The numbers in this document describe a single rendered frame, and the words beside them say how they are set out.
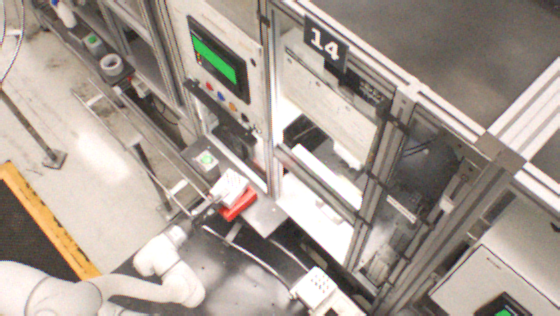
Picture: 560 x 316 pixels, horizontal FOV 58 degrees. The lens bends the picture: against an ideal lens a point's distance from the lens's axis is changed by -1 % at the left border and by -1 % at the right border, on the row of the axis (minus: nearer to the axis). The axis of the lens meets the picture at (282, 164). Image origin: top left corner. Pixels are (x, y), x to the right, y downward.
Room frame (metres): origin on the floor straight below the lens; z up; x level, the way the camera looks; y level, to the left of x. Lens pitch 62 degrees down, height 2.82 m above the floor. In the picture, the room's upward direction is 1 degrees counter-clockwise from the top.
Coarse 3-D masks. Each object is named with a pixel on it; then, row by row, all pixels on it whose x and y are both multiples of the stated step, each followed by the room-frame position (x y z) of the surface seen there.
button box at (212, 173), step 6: (210, 156) 1.01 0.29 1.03; (198, 162) 0.99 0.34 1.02; (210, 162) 0.98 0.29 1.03; (216, 162) 0.98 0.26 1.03; (204, 168) 0.96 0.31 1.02; (210, 168) 0.96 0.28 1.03; (216, 168) 0.97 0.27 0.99; (204, 174) 0.97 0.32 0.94; (210, 174) 0.95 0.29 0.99; (216, 174) 0.97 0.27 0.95; (210, 180) 0.95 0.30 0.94
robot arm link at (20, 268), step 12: (0, 264) 0.42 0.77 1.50; (12, 264) 0.43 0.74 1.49; (0, 276) 0.39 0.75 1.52; (12, 276) 0.38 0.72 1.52; (24, 276) 0.39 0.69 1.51; (36, 276) 0.39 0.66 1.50; (48, 276) 0.40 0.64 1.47; (0, 288) 0.35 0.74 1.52; (12, 288) 0.35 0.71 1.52; (24, 288) 0.35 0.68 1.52; (0, 300) 0.32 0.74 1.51; (12, 300) 0.32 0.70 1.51; (24, 300) 0.32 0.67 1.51; (0, 312) 0.30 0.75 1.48; (12, 312) 0.30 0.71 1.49; (96, 312) 0.41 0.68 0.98; (108, 312) 0.42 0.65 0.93; (120, 312) 0.43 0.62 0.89
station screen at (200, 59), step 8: (192, 32) 1.05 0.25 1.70; (192, 40) 1.06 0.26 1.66; (200, 40) 1.02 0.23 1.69; (208, 48) 1.00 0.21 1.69; (200, 56) 1.04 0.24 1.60; (216, 56) 0.97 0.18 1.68; (200, 64) 1.05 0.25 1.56; (208, 64) 1.01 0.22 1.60; (216, 72) 0.98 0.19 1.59; (224, 80) 0.96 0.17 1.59; (232, 88) 0.93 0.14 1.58
